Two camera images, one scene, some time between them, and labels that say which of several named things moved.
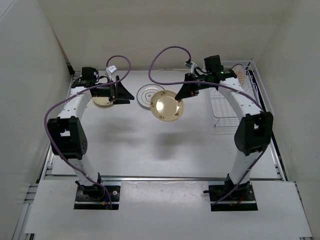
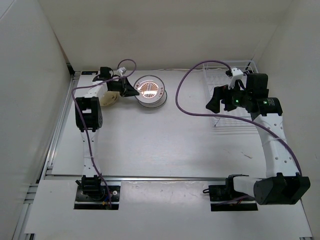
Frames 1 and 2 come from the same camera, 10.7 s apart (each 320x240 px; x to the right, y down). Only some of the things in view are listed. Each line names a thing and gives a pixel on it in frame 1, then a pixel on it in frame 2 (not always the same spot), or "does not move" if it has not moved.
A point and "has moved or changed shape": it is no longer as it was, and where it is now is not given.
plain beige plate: (101, 101) does not move
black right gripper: (187, 90) to (222, 93)
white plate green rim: (145, 93) to (157, 104)
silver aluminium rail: (162, 178) does not move
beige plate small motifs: (165, 106) has moved or changed shape
